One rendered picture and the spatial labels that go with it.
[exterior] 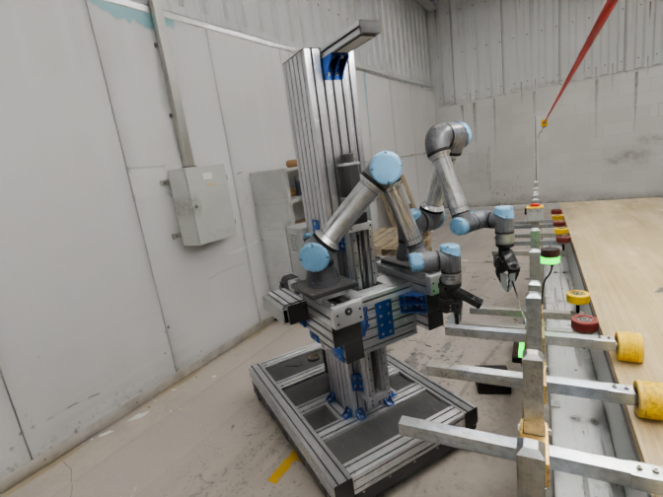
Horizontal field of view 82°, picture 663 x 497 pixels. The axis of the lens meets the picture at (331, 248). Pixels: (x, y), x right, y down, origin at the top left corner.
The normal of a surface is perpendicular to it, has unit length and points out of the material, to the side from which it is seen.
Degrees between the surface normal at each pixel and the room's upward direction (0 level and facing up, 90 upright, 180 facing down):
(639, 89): 90
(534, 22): 90
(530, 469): 90
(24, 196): 90
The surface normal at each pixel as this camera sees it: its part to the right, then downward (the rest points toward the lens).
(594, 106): -0.51, 0.25
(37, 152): 0.84, 0.00
